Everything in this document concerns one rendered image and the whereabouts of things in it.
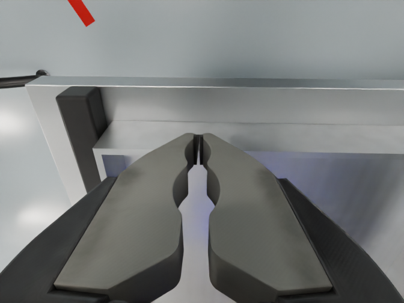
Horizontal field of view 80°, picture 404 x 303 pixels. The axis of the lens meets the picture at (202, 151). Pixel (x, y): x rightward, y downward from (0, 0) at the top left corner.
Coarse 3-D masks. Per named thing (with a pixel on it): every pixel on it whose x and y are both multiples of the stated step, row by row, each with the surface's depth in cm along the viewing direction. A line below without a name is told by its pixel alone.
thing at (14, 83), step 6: (36, 72) 101; (42, 72) 100; (0, 78) 93; (6, 78) 93; (12, 78) 94; (18, 78) 94; (24, 78) 95; (30, 78) 96; (36, 78) 97; (0, 84) 92; (6, 84) 93; (12, 84) 94; (18, 84) 95; (24, 84) 95
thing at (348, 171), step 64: (128, 128) 15; (192, 128) 16; (256, 128) 16; (320, 128) 16; (384, 128) 16; (192, 192) 20; (320, 192) 19; (384, 192) 19; (192, 256) 24; (384, 256) 24
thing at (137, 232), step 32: (160, 160) 10; (192, 160) 12; (128, 192) 8; (160, 192) 8; (96, 224) 7; (128, 224) 7; (160, 224) 7; (96, 256) 6; (128, 256) 6; (160, 256) 6; (64, 288) 6; (96, 288) 5; (128, 288) 6; (160, 288) 6
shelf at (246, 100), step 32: (32, 96) 15; (128, 96) 15; (160, 96) 15; (192, 96) 15; (224, 96) 15; (256, 96) 15; (288, 96) 15; (320, 96) 15; (352, 96) 15; (384, 96) 15; (64, 128) 17; (64, 160) 18
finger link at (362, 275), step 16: (288, 192) 8; (304, 208) 7; (304, 224) 7; (320, 224) 7; (336, 224) 7; (320, 240) 6; (336, 240) 6; (352, 240) 6; (320, 256) 6; (336, 256) 6; (352, 256) 6; (368, 256) 6; (336, 272) 6; (352, 272) 6; (368, 272) 6; (336, 288) 5; (352, 288) 5; (368, 288) 5; (384, 288) 5
